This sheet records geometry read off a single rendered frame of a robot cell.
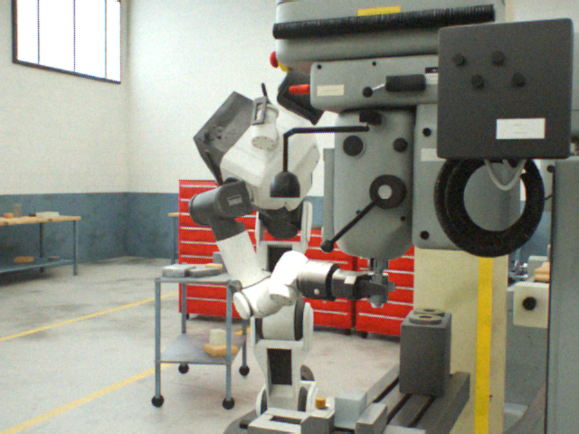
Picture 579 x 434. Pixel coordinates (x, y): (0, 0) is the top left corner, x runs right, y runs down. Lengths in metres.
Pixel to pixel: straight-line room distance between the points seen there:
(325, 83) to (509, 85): 0.47
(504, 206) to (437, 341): 0.62
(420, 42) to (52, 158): 10.49
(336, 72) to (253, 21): 10.60
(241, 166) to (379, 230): 0.58
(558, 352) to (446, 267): 1.97
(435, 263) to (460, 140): 2.19
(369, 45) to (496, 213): 0.42
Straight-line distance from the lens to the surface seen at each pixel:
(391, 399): 1.89
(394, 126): 1.44
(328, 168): 1.56
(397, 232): 1.45
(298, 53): 1.50
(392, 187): 1.40
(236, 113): 2.02
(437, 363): 1.91
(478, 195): 1.38
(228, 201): 1.85
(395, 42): 1.43
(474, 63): 1.14
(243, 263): 1.87
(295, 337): 2.27
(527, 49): 1.13
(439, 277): 3.30
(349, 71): 1.46
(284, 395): 2.40
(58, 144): 11.78
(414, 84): 1.38
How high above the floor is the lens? 1.48
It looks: 3 degrees down
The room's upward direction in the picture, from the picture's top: 1 degrees clockwise
